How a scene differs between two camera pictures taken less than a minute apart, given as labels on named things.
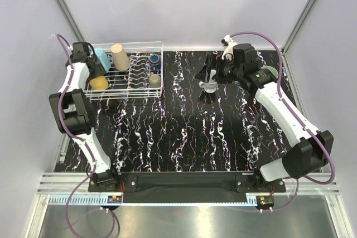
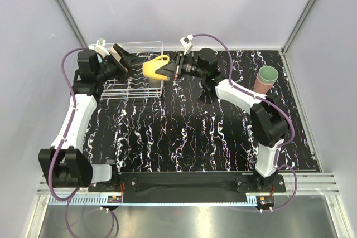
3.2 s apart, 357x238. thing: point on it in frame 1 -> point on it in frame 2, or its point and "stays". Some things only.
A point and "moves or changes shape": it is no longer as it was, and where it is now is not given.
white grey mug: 208,88 stays
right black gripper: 203,75 -> 169,70
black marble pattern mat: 228,130 stays
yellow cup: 100,82 moves or changes shape
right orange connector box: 265,202 stays
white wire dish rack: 126,71 stays
